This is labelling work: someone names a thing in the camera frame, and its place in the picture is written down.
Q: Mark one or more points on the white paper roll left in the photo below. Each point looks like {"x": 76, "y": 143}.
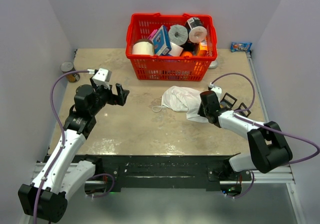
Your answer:
{"x": 143, "y": 47}

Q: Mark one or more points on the white shirt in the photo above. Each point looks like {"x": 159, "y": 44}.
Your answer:
{"x": 182, "y": 99}

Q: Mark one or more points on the black display case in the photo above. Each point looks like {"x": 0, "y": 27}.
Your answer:
{"x": 228, "y": 101}
{"x": 243, "y": 110}

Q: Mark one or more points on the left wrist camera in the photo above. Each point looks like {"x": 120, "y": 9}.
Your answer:
{"x": 102, "y": 78}

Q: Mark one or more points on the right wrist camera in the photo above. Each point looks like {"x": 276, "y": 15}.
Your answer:
{"x": 217, "y": 90}

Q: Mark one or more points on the red shopping basket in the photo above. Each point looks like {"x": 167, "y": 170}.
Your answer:
{"x": 155, "y": 67}

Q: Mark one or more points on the black display case left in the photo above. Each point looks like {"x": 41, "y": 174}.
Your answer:
{"x": 228, "y": 101}

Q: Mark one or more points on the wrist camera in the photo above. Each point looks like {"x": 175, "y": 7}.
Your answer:
{"x": 217, "y": 90}
{"x": 102, "y": 78}

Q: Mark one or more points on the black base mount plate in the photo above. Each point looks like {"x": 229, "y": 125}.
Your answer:
{"x": 174, "y": 172}

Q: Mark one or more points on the orange box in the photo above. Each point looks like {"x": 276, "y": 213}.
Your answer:
{"x": 201, "y": 48}

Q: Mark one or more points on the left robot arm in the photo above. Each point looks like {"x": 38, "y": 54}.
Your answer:
{"x": 50, "y": 191}

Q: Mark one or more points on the black display case right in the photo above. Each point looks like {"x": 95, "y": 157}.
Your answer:
{"x": 243, "y": 110}

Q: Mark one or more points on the pink toilet roll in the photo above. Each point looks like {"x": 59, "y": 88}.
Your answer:
{"x": 197, "y": 34}

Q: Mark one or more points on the blue box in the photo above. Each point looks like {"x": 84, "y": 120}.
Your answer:
{"x": 161, "y": 42}

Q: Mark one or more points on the blue candy packet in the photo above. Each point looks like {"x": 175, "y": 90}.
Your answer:
{"x": 240, "y": 47}

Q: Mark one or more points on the tin can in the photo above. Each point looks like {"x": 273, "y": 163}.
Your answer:
{"x": 68, "y": 67}

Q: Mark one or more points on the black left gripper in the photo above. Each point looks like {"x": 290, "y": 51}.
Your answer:
{"x": 119, "y": 99}

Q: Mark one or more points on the grey toilet roll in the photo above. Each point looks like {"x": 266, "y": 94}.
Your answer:
{"x": 178, "y": 34}

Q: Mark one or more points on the silver round object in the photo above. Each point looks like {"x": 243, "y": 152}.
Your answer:
{"x": 213, "y": 64}

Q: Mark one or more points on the pink packet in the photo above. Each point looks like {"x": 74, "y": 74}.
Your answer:
{"x": 152, "y": 34}

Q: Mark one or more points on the orange fruit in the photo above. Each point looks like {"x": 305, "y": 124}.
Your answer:
{"x": 186, "y": 54}

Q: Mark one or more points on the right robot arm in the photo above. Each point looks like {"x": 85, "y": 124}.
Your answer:
{"x": 268, "y": 148}

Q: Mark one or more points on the black cylinder container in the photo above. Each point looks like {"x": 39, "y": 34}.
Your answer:
{"x": 193, "y": 23}

